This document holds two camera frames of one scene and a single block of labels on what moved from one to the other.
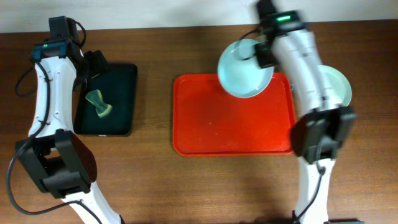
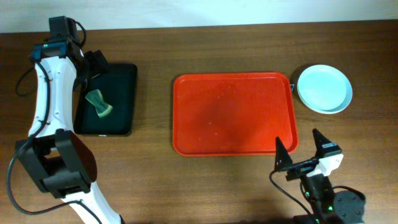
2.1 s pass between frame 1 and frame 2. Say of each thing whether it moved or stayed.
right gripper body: moved
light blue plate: moved
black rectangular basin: stayed
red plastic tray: stayed
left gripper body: stayed
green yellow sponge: stayed
